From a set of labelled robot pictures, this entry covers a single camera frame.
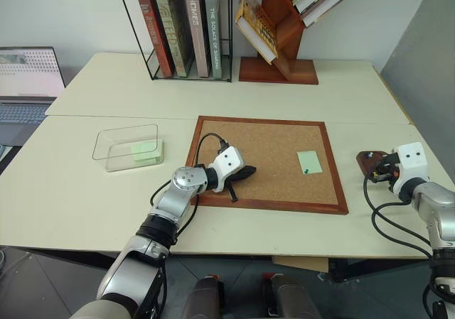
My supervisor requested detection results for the single light green note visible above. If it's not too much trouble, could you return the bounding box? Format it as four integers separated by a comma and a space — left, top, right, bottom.
296, 150, 324, 175

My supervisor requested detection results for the yellow patterned book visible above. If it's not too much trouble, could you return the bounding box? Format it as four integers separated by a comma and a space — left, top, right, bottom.
234, 0, 279, 66

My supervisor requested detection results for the red hardcover book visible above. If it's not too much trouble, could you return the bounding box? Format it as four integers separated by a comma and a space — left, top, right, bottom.
136, 0, 176, 79

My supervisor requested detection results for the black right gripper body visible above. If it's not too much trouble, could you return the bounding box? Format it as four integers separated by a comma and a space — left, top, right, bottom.
377, 151, 402, 192

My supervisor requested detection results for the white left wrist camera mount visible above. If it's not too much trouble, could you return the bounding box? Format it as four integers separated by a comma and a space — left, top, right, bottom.
208, 146, 246, 194

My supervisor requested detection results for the brown wooden tree bookshelf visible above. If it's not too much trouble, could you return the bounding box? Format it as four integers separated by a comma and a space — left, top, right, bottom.
237, 0, 320, 85

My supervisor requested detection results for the grey-green SOLACE book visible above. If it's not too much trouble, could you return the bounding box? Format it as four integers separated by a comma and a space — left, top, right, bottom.
204, 0, 223, 79

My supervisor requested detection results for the brown cardboard piece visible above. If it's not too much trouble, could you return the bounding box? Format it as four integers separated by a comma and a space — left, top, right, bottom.
272, 255, 330, 274

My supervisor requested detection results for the grey open laptop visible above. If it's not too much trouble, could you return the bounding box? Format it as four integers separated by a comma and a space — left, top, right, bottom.
0, 46, 67, 146

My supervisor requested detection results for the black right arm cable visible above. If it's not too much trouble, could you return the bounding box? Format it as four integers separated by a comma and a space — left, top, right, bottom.
362, 175, 433, 260

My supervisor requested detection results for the light green note stack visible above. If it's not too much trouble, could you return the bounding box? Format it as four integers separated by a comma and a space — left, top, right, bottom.
130, 139, 165, 163

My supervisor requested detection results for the brown wooden tray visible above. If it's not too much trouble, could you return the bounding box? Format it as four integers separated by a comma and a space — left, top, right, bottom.
355, 150, 392, 182

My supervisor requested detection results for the black wire book rack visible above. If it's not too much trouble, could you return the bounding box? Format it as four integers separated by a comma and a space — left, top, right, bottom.
114, 0, 234, 84

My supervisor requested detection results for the dark rounded shape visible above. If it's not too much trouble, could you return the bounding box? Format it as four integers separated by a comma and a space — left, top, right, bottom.
183, 273, 225, 319
261, 272, 322, 319

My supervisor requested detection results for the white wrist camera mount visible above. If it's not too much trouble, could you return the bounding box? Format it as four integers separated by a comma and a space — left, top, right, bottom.
393, 141, 429, 193
208, 146, 246, 194

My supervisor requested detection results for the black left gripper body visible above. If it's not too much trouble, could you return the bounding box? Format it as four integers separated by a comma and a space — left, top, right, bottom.
223, 168, 250, 189

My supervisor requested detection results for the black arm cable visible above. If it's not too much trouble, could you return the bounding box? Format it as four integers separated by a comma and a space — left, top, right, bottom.
149, 132, 230, 240
362, 175, 433, 260

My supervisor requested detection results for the dark patterned FEED book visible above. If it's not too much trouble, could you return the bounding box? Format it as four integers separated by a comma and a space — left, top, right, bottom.
154, 0, 195, 78

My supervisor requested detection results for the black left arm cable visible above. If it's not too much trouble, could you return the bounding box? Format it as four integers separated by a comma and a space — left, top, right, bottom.
149, 132, 230, 240

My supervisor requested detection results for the wood-framed cork board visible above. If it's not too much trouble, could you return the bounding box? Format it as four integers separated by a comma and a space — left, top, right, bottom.
185, 115, 350, 216

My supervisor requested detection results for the pink HOMES book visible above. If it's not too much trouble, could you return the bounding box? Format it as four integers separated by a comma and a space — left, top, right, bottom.
182, 0, 212, 78

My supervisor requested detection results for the clear plastic box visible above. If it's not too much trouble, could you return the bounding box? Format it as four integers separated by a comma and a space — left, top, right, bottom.
92, 122, 166, 173

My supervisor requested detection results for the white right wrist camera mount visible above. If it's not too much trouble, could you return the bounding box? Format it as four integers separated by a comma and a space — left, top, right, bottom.
393, 141, 429, 193

